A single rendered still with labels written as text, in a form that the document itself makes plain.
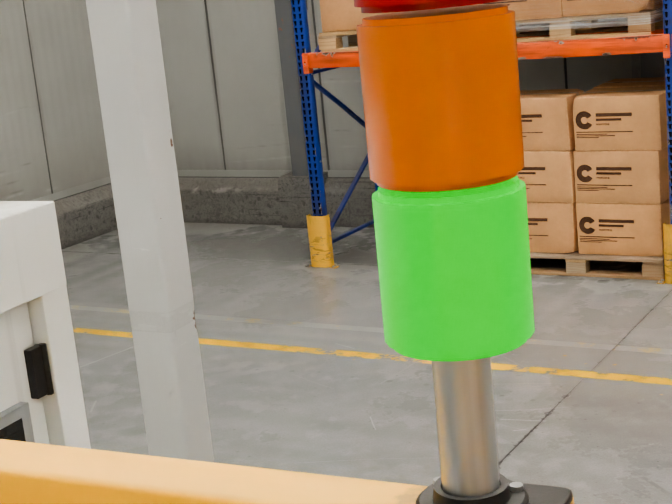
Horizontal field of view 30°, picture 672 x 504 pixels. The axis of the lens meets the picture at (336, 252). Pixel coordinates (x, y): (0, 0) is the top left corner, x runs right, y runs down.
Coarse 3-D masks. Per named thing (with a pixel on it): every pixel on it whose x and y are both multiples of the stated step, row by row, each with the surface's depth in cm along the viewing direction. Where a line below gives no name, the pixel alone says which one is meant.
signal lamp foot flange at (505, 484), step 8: (440, 480) 44; (504, 480) 43; (432, 488) 44; (440, 488) 43; (504, 488) 43; (512, 488) 43; (520, 488) 43; (424, 496) 44; (432, 496) 44; (440, 496) 43; (448, 496) 42; (456, 496) 42; (480, 496) 42; (488, 496) 42; (496, 496) 42; (504, 496) 42; (512, 496) 43; (520, 496) 43; (528, 496) 43
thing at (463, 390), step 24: (480, 360) 41; (456, 384) 41; (480, 384) 41; (456, 408) 42; (480, 408) 42; (456, 432) 42; (480, 432) 42; (456, 456) 42; (480, 456) 42; (456, 480) 42; (480, 480) 42
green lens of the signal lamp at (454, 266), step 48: (384, 192) 40; (432, 192) 39; (480, 192) 39; (384, 240) 40; (432, 240) 39; (480, 240) 39; (528, 240) 41; (384, 288) 41; (432, 288) 39; (480, 288) 39; (528, 288) 40; (384, 336) 42; (432, 336) 40; (480, 336) 39; (528, 336) 41
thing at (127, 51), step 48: (96, 0) 286; (144, 0) 289; (96, 48) 290; (144, 48) 289; (144, 96) 289; (144, 144) 291; (144, 192) 294; (144, 240) 297; (144, 288) 301; (144, 336) 305; (192, 336) 309; (144, 384) 308; (192, 384) 310; (192, 432) 310
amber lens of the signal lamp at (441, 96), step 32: (384, 32) 38; (416, 32) 37; (448, 32) 37; (480, 32) 37; (512, 32) 39; (384, 64) 38; (416, 64) 38; (448, 64) 37; (480, 64) 38; (512, 64) 39; (384, 96) 38; (416, 96) 38; (448, 96) 38; (480, 96) 38; (512, 96) 39; (384, 128) 39; (416, 128) 38; (448, 128) 38; (480, 128) 38; (512, 128) 39; (384, 160) 39; (416, 160) 38; (448, 160) 38; (480, 160) 38; (512, 160) 39
